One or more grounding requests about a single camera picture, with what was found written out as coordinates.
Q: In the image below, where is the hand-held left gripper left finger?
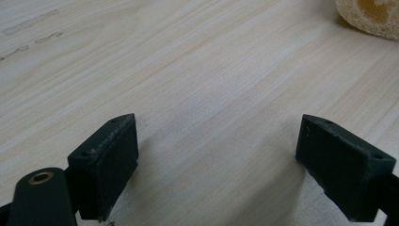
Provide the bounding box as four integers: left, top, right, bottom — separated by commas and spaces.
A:
67, 113, 139, 223

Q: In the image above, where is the beige loofah sponge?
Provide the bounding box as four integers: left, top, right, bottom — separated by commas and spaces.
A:
334, 0, 399, 41

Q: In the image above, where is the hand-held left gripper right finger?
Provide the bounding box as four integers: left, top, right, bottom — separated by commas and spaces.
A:
295, 113, 397, 223

